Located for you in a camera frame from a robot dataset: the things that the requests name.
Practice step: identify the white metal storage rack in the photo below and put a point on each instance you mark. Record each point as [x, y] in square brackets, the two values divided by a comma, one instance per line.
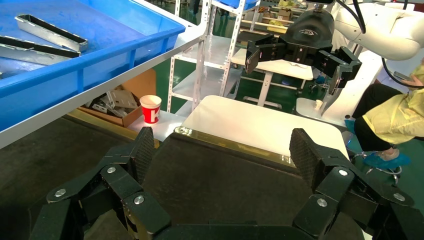
[212, 49]

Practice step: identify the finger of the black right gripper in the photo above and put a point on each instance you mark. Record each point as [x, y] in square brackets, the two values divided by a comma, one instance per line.
[342, 65]
[266, 50]

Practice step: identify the small blue crate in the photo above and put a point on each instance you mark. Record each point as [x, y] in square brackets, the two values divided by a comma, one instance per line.
[235, 2]

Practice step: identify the chrome leg stool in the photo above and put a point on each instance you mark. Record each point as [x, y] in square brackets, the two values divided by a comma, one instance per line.
[351, 140]

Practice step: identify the large blue plastic bin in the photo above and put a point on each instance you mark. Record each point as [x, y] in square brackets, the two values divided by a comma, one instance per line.
[109, 63]

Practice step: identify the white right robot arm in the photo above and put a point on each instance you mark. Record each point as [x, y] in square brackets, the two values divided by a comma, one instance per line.
[387, 30]

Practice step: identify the white metal shelf frame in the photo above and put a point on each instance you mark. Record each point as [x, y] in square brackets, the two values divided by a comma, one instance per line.
[99, 96]

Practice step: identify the small white cup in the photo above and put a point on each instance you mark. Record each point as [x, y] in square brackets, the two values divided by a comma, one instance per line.
[318, 105]

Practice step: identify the brown cardboard box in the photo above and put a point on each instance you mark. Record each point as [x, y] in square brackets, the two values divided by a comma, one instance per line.
[142, 86]

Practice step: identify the small brown carton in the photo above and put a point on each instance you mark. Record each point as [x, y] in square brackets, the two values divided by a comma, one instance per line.
[285, 15]

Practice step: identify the white machine column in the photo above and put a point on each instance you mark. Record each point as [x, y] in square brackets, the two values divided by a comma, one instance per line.
[351, 92]

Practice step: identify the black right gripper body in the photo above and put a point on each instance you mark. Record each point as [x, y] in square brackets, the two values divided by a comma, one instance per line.
[309, 33]

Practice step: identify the dark smartphone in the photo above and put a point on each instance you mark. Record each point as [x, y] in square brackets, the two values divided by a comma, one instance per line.
[402, 76]

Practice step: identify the red white paper cup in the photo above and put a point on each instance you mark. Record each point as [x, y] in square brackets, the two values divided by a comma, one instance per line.
[150, 111]

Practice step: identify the person in yellow coat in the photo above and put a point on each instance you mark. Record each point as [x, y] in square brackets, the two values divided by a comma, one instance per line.
[394, 116]

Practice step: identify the silver metal channel part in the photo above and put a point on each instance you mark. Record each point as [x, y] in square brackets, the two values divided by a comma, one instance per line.
[33, 57]
[49, 37]

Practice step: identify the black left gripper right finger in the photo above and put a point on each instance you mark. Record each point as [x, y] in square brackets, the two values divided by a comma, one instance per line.
[344, 188]

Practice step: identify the perforated gray metal bracket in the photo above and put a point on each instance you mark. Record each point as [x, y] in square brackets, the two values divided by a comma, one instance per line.
[122, 98]

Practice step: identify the white background table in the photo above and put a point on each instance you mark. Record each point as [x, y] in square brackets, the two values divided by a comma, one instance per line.
[281, 68]

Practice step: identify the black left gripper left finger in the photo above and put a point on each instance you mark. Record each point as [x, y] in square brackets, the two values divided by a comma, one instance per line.
[109, 185]

